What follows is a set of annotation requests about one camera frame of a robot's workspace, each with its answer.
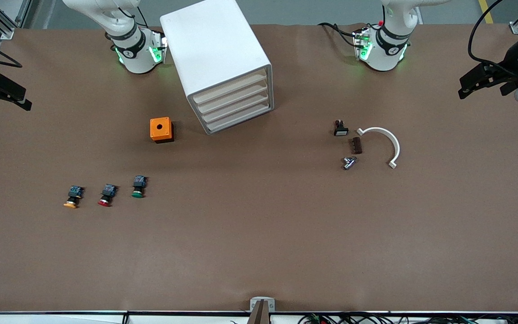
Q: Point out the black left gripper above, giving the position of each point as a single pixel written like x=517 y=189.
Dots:
x=510 y=65

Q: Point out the yellow push button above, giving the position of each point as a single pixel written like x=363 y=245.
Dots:
x=73 y=198

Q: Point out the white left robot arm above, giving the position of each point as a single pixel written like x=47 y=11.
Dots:
x=385 y=56

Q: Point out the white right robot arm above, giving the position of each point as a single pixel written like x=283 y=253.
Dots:
x=137 y=58

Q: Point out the red push button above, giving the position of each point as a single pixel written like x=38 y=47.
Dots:
x=106 y=196

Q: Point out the black square white-faced button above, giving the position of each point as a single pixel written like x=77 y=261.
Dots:
x=341 y=129

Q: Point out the green push button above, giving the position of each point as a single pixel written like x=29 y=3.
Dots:
x=138 y=187

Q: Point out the brown terminal block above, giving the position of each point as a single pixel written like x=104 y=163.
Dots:
x=355 y=146

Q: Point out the small metal connector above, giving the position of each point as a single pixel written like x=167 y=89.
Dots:
x=349 y=163

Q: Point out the brown table cover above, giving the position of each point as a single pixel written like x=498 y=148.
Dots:
x=259 y=225

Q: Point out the white curved bracket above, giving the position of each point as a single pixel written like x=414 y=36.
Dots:
x=387 y=133

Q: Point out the orange button enclosure box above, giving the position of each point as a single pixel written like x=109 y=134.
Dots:
x=160 y=128

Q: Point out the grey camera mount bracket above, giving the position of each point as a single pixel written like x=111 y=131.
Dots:
x=262 y=306

